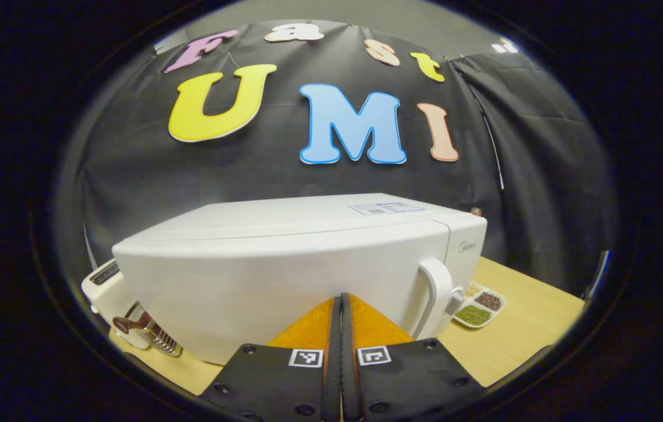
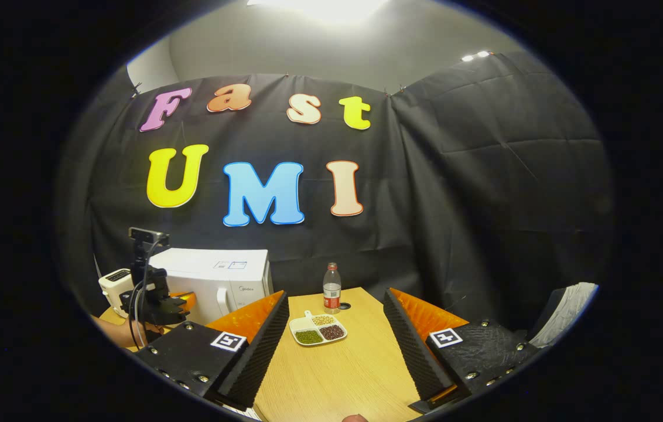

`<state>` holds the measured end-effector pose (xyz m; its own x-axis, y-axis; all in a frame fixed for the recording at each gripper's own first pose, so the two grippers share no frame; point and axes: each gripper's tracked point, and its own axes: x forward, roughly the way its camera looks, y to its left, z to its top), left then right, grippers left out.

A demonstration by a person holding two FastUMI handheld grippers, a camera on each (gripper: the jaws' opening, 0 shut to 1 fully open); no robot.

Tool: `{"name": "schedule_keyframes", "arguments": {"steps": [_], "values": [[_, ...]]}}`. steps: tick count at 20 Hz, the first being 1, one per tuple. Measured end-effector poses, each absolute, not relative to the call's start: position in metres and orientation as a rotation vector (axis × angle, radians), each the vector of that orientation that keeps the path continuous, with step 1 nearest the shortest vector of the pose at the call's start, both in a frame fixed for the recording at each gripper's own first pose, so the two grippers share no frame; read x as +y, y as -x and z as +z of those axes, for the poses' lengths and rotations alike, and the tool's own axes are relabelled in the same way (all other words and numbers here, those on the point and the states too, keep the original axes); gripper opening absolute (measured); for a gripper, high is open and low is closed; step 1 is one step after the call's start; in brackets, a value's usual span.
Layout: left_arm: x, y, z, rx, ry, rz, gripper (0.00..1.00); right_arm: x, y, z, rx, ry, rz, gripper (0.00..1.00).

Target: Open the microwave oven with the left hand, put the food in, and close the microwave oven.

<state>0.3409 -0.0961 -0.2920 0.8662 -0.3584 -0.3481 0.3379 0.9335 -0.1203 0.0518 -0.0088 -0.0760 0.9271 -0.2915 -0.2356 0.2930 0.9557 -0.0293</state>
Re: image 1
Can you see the white microwave oven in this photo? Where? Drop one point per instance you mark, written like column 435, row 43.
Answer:
column 279, row 264

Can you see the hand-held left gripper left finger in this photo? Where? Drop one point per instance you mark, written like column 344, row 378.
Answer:
column 331, row 381

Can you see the white toaster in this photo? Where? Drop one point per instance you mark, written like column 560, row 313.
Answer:
column 106, row 293

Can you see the white divided tray of grains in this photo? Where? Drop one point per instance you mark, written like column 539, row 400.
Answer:
column 472, row 316

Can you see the small ceiling light panel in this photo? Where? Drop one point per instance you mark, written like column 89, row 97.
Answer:
column 506, row 46

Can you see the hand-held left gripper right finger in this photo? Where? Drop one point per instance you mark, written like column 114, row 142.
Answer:
column 350, row 381

